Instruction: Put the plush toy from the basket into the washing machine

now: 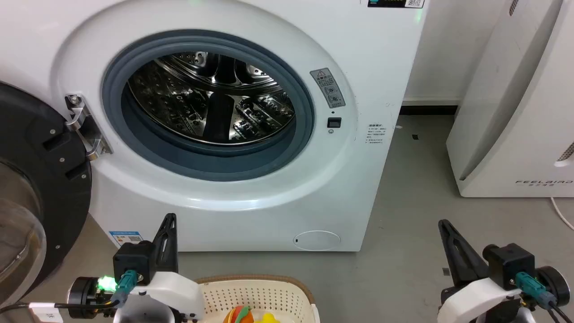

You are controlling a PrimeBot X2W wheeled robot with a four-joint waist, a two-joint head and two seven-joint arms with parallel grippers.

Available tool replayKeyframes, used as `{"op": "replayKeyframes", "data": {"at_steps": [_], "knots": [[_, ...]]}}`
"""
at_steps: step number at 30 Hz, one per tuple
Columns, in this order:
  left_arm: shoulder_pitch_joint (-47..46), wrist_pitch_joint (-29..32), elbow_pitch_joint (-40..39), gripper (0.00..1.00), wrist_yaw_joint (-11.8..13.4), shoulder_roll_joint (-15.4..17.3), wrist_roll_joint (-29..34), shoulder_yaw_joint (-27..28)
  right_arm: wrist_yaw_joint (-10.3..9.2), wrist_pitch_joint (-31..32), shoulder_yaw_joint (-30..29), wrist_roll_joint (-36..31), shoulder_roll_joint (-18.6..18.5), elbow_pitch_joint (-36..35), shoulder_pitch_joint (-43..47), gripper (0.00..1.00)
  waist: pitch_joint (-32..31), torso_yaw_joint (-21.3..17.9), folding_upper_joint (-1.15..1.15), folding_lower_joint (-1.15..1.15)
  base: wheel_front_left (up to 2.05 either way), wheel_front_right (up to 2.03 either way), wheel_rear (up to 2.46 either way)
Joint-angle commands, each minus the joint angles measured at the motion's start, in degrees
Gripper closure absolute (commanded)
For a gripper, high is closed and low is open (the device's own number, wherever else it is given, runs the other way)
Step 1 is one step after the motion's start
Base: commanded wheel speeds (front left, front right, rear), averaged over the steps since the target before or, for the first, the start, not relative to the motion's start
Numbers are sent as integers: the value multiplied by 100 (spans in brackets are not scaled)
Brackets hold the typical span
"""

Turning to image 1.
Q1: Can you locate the black round washer door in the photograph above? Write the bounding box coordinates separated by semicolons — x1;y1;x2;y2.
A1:
0;82;93;309

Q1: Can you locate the stainless steel washing machine drum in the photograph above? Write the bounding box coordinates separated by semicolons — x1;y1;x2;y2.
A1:
127;52;296;146

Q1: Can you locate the white front-load washing machine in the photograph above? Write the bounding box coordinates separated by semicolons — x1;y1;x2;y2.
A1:
0;0;426;253

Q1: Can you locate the arm teal plug cable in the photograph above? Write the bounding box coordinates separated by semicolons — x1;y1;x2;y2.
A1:
515;271;574;323
0;269;139;314

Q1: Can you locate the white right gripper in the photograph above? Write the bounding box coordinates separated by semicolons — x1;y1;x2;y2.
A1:
437;219;524;323

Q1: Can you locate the grey rubber door gasket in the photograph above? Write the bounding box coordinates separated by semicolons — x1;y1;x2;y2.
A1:
101;30;315;182

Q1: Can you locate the metal washing machine door hinge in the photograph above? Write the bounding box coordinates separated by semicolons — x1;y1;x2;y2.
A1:
65;94;113;161

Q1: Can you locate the right arm teal plug cable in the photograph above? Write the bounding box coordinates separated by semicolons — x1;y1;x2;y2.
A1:
515;271;574;323

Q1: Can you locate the oval drain filter cover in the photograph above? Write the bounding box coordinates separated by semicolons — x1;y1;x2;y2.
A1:
294;230;341;251

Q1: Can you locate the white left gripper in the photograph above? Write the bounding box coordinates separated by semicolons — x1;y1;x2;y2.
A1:
112;213;205;323

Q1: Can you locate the blue white energy label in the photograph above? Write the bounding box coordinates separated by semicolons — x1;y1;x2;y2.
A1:
109;231;144;247

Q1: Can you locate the left arm teal plug cable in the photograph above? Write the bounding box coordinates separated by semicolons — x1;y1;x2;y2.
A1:
0;269;139;314

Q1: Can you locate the cream perforated laundry basket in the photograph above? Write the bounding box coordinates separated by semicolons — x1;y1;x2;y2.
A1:
194;275;320;323

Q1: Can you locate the grey warning sticker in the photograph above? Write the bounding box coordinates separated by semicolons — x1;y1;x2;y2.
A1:
310;68;346;109

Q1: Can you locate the white power cable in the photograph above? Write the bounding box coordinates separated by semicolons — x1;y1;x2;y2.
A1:
550;196;574;230

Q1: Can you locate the white air purifier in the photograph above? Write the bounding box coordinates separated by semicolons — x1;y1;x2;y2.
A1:
446;0;574;198

